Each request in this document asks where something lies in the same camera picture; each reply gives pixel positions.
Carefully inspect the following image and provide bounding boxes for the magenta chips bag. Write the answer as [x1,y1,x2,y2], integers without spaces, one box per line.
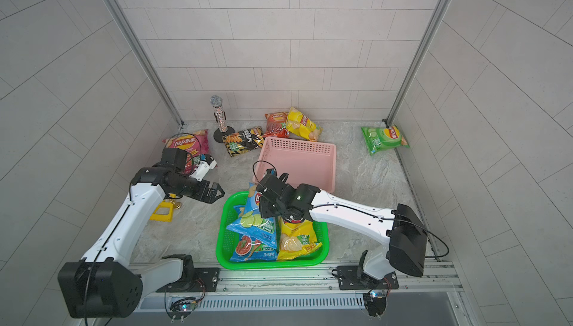
[163,129,210,175]

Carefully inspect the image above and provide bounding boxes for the light blue chips bag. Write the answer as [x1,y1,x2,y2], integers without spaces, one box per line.
[226,183,278,248]

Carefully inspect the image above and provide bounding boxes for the glitter microphone on stand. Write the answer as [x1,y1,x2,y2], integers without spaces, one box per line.
[210,95,236,143]

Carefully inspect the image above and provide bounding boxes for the black snack bag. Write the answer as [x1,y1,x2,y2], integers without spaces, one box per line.
[222,126,265,157]

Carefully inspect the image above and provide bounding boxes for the red chips bag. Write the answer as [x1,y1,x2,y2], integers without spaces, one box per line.
[263,112,289,139]

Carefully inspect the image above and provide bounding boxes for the corner aluminium post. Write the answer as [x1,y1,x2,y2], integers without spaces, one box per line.
[103,0,185,128]
[382,0,452,127]

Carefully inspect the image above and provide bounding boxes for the yellow plastic triangle frame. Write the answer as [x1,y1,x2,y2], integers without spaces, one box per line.
[149,201,175,223]

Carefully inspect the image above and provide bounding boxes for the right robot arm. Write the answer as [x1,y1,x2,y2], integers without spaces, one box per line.
[256,170,429,290]

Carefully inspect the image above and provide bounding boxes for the yellow chips bag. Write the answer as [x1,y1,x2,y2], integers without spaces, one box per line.
[286,107,322,142]
[278,218,322,261]

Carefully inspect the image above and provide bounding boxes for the green plastic basket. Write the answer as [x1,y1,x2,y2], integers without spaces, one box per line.
[216,191,330,270]

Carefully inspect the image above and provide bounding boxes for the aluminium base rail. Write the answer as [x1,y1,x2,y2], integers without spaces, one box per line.
[136,262,463,313]

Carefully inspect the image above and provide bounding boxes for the brass knob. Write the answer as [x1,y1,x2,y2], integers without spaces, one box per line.
[170,199,182,210]

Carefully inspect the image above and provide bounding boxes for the circuit board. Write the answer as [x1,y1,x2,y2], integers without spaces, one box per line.
[363,292,387,318]
[164,297,201,324]

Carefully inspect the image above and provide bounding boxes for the green cucumber chips bag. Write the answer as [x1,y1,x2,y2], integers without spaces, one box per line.
[361,126,410,155]

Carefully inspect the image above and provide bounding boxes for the dark blue chips bag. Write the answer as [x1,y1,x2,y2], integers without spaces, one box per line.
[230,235,278,263]

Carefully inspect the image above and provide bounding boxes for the right circuit board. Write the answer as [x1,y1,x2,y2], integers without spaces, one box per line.
[363,292,387,318]

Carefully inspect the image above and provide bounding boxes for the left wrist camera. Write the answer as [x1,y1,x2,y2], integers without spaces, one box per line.
[160,146,218,183]

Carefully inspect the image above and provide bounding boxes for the left corner aluminium post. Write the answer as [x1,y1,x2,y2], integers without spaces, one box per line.
[103,0,185,128]

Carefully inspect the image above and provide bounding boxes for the left circuit board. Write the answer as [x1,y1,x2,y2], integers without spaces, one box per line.
[164,297,201,324]

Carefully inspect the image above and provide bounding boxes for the right corner aluminium post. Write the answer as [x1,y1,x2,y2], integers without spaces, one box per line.
[382,0,452,127]

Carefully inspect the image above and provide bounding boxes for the pink plastic basket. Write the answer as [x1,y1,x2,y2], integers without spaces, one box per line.
[252,137,337,193]

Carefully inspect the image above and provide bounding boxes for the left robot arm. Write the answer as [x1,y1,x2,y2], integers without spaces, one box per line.
[58,165,225,321]

